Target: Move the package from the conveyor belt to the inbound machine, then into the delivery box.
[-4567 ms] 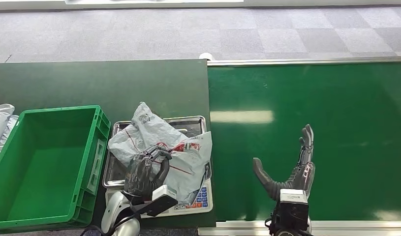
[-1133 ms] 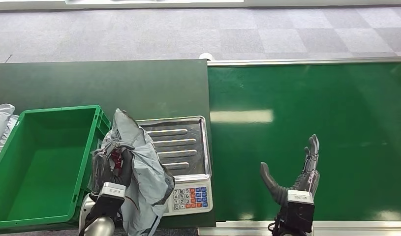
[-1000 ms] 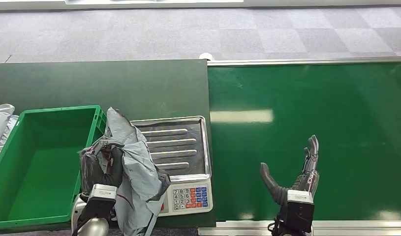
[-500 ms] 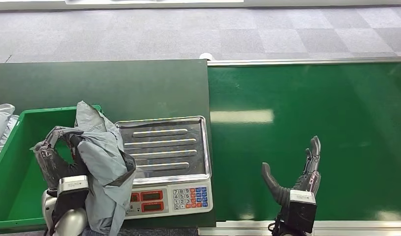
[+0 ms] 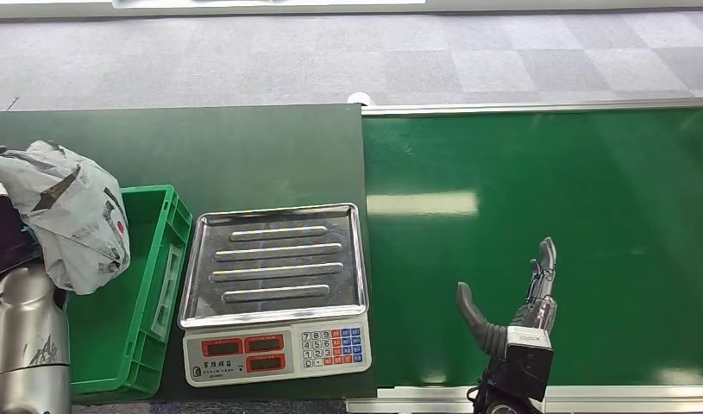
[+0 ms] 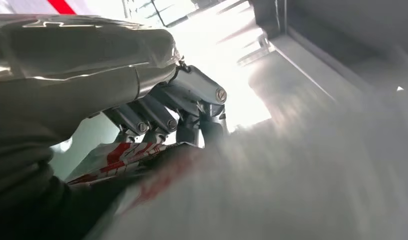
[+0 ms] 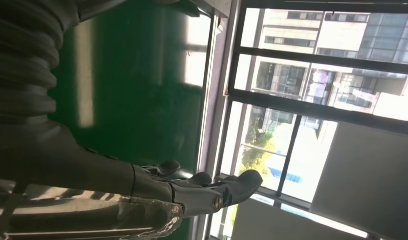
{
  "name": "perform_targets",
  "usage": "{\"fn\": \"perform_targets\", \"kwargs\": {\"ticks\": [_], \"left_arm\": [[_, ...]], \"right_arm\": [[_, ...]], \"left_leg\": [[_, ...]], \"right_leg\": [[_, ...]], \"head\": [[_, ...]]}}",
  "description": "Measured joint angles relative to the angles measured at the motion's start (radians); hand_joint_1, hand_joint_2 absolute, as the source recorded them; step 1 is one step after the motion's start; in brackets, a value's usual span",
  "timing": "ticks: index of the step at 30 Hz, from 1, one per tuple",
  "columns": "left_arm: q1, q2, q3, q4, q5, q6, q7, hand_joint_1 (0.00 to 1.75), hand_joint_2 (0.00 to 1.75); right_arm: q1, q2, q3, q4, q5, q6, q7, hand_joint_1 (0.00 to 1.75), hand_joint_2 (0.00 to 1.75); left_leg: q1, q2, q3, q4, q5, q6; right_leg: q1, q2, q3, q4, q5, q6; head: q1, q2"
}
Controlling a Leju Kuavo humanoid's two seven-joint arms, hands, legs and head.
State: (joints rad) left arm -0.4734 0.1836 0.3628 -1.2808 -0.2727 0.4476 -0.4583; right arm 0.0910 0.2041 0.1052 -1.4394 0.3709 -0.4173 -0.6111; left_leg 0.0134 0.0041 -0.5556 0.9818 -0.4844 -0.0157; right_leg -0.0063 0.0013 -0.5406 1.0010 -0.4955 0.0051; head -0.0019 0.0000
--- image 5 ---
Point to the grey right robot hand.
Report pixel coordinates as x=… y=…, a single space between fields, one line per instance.
x=537 y=317

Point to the grey plastic mailer package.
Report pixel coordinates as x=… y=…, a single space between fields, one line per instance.
x=71 y=228

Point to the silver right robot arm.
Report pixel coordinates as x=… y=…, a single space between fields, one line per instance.
x=494 y=405

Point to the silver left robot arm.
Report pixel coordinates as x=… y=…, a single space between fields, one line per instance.
x=28 y=343

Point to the green conveyor belt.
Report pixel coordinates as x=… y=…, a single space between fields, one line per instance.
x=585 y=171

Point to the white conveyor roller end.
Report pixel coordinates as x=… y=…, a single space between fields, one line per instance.
x=361 y=98

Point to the green plastic crate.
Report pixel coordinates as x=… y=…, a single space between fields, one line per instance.
x=134 y=297

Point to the white scale with steel tray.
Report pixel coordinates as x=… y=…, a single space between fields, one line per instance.
x=271 y=268

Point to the wide aluminium conveyor rail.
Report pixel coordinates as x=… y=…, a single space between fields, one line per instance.
x=419 y=400

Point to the thin aluminium conveyor rail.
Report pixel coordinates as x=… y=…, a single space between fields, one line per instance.
x=528 y=107

